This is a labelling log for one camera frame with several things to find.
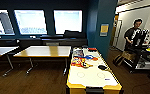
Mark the colourful game box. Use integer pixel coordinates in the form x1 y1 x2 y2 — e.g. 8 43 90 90
72 48 84 58

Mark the orange yellow snack bag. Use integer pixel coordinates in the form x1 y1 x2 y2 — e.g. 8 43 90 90
70 57 85 68

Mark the blue round paddle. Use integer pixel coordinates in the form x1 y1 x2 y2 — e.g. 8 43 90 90
84 54 93 60

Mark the red flat game piece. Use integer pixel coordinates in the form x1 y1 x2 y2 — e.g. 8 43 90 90
87 47 98 52

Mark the white table with dishes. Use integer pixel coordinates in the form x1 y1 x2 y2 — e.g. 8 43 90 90
65 46 124 94

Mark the dark backpack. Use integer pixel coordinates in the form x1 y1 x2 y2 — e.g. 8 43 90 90
112 54 125 67

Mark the wide bright window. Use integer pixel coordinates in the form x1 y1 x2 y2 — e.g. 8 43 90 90
13 9 48 36

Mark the tan cardboard box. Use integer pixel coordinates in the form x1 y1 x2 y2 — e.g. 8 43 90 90
122 51 135 63

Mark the person in black shirt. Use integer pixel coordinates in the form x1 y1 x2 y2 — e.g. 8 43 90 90
123 18 145 53

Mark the black wheeled cart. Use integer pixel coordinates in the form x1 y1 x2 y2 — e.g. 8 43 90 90
122 29 150 73

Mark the narrow bright window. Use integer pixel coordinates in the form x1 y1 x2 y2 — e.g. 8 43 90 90
0 9 16 36

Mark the tan wall plaque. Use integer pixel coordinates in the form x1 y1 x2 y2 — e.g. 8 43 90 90
99 23 110 37

